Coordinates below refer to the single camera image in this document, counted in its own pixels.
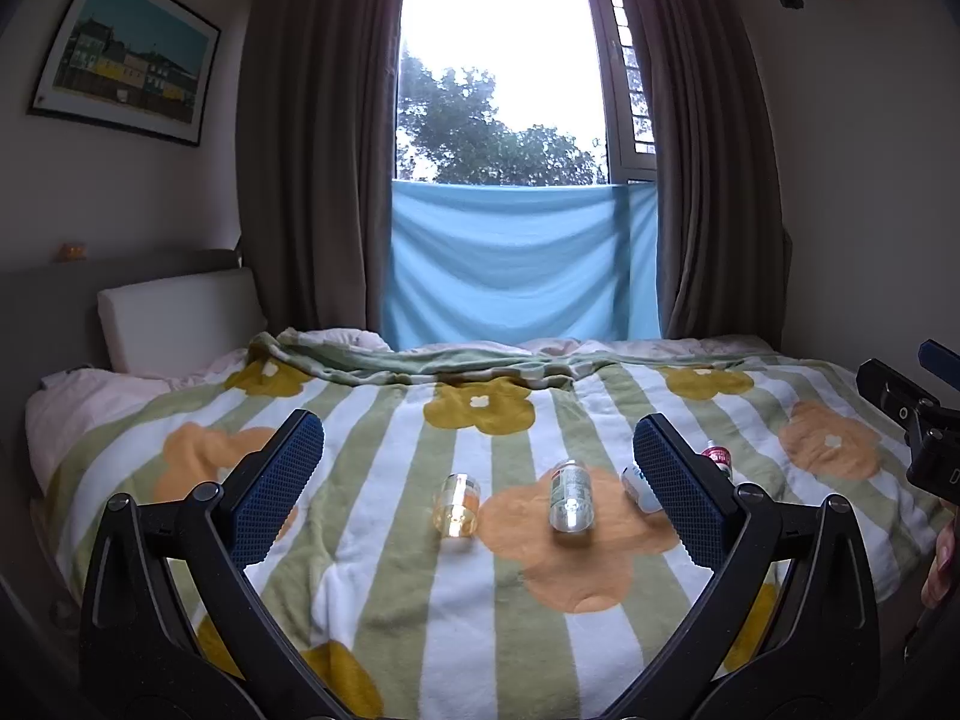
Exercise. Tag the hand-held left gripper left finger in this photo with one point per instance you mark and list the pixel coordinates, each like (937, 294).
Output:
(274, 491)

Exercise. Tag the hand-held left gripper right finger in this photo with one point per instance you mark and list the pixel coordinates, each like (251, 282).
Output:
(679, 495)

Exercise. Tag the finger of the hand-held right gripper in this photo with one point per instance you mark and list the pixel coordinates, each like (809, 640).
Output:
(941, 360)
(889, 390)

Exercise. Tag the yellow tinted glass cup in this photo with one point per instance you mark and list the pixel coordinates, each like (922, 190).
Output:
(455, 508)

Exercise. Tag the white bottle lying down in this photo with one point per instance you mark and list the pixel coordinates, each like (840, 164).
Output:
(636, 490)

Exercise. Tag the person's right hand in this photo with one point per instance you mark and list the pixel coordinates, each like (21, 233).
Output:
(939, 566)

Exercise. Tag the striped floral blanket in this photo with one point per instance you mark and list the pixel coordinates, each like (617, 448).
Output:
(420, 615)

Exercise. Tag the white cushion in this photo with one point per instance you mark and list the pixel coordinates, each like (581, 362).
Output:
(180, 322)

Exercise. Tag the light blue cloth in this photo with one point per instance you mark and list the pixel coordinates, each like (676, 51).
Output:
(517, 262)

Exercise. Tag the brown curtain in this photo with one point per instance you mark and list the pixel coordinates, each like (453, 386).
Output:
(705, 165)
(315, 142)

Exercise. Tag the grey bed headboard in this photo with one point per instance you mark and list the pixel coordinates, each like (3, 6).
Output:
(45, 300)

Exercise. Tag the small orange object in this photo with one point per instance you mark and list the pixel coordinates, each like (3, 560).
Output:
(73, 249)

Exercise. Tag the window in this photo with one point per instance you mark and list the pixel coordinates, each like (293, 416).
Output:
(495, 37)

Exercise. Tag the framed wall picture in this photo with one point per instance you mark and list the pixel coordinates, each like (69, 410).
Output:
(124, 52)

